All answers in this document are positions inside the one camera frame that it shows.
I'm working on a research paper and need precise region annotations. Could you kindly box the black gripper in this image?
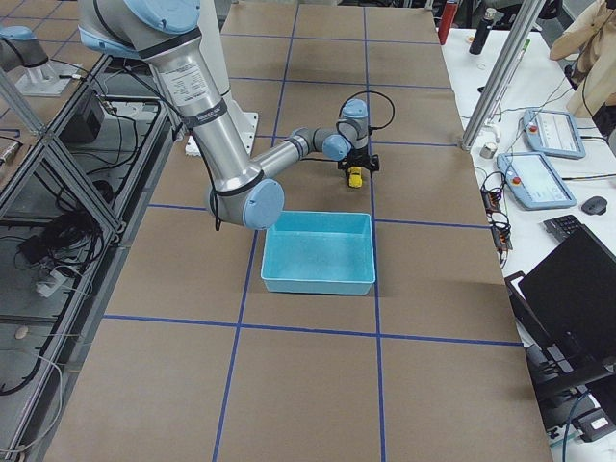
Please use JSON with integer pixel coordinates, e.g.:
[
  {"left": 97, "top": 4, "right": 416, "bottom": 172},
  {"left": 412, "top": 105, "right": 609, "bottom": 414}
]
[{"left": 337, "top": 151, "right": 380, "bottom": 174}]

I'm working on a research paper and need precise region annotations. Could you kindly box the yellow beetle toy car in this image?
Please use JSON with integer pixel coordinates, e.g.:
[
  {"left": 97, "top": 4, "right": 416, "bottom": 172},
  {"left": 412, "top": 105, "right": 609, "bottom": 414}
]
[{"left": 346, "top": 167, "right": 364, "bottom": 189}]

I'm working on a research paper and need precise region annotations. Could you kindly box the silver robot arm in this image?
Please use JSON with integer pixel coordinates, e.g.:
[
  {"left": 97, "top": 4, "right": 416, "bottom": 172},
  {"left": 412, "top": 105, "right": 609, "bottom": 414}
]
[{"left": 78, "top": 1, "right": 379, "bottom": 229}]

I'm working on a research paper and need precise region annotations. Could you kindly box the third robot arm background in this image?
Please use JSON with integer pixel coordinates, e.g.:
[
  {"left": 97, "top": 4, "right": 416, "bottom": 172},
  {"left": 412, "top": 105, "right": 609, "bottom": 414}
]
[{"left": 1, "top": 26, "right": 71, "bottom": 97}]

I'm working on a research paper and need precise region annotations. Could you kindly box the light blue plastic bin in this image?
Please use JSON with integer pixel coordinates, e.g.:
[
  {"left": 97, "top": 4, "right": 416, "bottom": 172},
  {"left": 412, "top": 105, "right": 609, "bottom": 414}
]
[{"left": 261, "top": 211, "right": 376, "bottom": 295}]

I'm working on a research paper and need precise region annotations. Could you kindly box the small metal cylinder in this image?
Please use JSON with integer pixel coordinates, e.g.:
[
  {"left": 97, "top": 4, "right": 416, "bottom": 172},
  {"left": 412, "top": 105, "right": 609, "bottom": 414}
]
[{"left": 479, "top": 141, "right": 498, "bottom": 159}]

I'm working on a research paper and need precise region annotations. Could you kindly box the black usb hub board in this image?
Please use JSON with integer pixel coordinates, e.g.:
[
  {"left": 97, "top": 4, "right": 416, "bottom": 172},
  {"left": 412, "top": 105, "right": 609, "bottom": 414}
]
[{"left": 480, "top": 188, "right": 513, "bottom": 253}]

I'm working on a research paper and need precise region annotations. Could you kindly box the lower teach pendant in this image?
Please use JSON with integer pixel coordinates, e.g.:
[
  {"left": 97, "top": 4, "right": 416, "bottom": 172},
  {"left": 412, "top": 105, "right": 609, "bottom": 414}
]
[{"left": 496, "top": 152, "right": 578, "bottom": 211}]

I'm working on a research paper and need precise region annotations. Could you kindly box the teach pendant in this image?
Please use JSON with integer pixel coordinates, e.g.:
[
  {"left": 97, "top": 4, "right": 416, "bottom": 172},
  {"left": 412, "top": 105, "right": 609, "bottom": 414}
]
[
  {"left": 522, "top": 108, "right": 586, "bottom": 160},
  {"left": 496, "top": 152, "right": 578, "bottom": 211}
]

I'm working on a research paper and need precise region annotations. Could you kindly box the black bottle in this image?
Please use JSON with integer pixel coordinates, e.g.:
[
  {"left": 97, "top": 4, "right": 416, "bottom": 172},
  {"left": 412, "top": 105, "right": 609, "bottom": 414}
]
[{"left": 469, "top": 8, "right": 497, "bottom": 55}]

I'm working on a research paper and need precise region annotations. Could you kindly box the upper teach pendant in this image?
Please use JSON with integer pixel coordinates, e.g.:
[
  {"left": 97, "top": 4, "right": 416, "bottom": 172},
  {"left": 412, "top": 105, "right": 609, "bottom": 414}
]
[{"left": 522, "top": 108, "right": 586, "bottom": 160}]

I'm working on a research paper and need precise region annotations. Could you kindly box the black keyboard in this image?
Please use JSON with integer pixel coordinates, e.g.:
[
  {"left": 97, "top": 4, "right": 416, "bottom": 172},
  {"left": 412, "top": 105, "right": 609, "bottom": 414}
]
[{"left": 543, "top": 215, "right": 582, "bottom": 243}]

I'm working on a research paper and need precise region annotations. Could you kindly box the black computer mouse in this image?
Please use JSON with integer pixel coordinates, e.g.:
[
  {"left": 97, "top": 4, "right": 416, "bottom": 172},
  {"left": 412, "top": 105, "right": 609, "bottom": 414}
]
[{"left": 580, "top": 196, "right": 608, "bottom": 216}]

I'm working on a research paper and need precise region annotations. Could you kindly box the black laptop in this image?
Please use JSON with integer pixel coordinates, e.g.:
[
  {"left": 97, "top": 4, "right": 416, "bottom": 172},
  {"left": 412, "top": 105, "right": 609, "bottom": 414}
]
[{"left": 515, "top": 226, "right": 615, "bottom": 364}]

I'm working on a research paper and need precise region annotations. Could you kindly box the white pedestal column base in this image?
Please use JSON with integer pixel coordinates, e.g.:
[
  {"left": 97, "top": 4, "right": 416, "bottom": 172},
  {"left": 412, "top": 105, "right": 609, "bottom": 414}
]
[{"left": 173, "top": 1, "right": 259, "bottom": 155}]

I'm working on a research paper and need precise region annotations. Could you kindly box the aluminium frame post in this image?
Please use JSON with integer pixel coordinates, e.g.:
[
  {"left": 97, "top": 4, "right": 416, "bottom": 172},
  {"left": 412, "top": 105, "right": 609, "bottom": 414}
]
[{"left": 459, "top": 0, "right": 545, "bottom": 151}]

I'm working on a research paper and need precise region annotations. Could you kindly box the aluminium side frame rack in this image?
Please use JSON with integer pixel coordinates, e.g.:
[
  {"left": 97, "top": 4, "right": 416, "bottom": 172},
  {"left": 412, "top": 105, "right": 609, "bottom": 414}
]
[{"left": 1, "top": 54, "right": 175, "bottom": 461}]

